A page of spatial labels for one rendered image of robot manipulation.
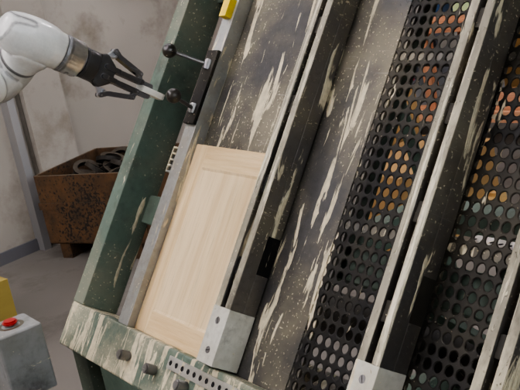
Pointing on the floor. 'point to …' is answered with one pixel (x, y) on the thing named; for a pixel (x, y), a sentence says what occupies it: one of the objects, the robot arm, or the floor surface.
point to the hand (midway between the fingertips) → (150, 92)
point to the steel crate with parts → (80, 198)
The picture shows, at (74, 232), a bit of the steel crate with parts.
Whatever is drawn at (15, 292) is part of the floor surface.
